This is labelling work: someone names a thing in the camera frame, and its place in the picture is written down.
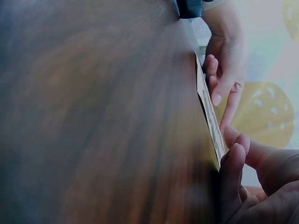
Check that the person's left hand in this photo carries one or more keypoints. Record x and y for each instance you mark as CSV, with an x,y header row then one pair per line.
x,y
227,46

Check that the person's right hand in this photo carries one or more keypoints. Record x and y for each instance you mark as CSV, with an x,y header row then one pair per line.
x,y
275,186

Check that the person's left fingers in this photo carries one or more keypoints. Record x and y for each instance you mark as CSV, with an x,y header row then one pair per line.
x,y
216,86

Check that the person's right thumb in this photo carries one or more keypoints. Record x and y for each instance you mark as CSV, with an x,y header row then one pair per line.
x,y
243,142

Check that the person's right fingers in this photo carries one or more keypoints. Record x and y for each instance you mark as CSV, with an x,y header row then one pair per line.
x,y
253,194

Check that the banknote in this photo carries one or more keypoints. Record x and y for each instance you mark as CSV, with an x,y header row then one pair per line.
x,y
213,123

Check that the black wrist band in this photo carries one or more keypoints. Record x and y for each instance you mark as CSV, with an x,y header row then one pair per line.
x,y
189,8

